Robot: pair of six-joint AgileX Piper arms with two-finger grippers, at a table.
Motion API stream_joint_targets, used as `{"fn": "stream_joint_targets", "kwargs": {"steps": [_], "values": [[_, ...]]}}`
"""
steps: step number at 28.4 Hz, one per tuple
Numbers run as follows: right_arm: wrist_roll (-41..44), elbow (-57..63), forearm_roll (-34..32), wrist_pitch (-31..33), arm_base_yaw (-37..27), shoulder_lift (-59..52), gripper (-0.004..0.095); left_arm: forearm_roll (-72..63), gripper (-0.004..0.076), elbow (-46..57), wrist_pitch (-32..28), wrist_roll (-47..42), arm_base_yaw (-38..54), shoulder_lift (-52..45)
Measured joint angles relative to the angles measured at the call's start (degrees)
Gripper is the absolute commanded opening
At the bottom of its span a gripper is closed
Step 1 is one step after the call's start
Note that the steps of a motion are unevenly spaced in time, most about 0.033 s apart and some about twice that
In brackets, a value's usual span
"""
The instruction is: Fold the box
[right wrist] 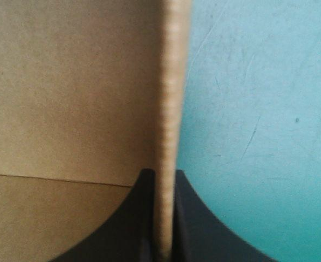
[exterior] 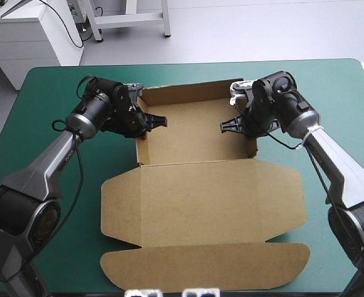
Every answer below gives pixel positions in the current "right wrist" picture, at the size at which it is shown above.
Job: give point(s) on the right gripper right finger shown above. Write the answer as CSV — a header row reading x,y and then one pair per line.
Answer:
x,y
201,234

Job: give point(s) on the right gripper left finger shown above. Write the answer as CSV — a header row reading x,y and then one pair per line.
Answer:
x,y
122,232

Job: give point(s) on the brown cardboard box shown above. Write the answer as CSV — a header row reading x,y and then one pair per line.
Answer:
x,y
67,95

